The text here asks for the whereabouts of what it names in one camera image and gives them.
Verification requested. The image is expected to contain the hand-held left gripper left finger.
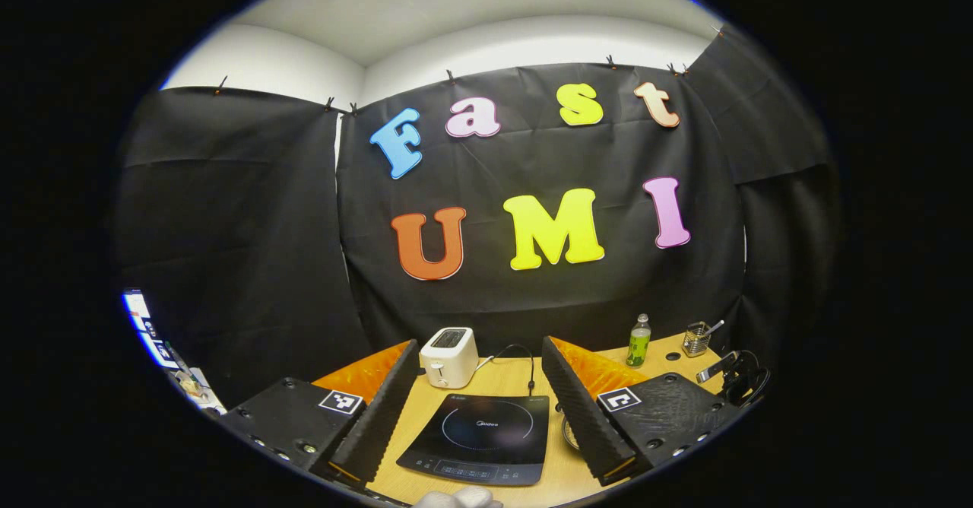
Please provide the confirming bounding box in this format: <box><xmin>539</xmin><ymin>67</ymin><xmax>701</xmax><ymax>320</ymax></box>
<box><xmin>215</xmin><ymin>339</ymin><xmax>420</xmax><ymax>488</ymax></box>

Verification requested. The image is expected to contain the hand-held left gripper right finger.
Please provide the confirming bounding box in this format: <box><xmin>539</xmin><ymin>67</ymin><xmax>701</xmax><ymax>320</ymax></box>
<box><xmin>540</xmin><ymin>335</ymin><xmax>754</xmax><ymax>488</ymax></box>

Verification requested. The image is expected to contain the stainless steel pot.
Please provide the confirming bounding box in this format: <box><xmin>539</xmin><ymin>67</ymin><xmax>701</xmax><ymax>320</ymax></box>
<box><xmin>561</xmin><ymin>348</ymin><xmax>771</xmax><ymax>452</ymax></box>

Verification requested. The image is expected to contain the black induction cooktop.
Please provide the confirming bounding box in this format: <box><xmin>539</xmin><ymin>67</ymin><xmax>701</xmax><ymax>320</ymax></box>
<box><xmin>396</xmin><ymin>393</ymin><xmax>551</xmax><ymax>487</ymax></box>

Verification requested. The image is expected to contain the white toaster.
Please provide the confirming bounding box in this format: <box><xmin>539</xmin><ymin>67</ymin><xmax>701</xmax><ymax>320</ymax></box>
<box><xmin>420</xmin><ymin>326</ymin><xmax>480</xmax><ymax>389</ymax></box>

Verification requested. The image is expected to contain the green label drink bottle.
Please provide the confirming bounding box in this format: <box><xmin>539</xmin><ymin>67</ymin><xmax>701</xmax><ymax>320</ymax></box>
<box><xmin>626</xmin><ymin>313</ymin><xmax>653</xmax><ymax>369</ymax></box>

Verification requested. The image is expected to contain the lit computer screen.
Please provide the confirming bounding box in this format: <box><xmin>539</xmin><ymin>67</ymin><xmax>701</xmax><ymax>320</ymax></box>
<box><xmin>122</xmin><ymin>289</ymin><xmax>182</xmax><ymax>370</ymax></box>

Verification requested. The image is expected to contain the black power cable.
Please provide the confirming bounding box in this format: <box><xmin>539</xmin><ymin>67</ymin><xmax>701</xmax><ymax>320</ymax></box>
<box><xmin>490</xmin><ymin>344</ymin><xmax>537</xmax><ymax>398</ymax></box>

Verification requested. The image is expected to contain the metal wire utensil holder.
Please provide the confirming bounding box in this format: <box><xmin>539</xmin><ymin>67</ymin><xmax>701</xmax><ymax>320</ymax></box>
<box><xmin>682</xmin><ymin>321</ymin><xmax>713</xmax><ymax>359</ymax></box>

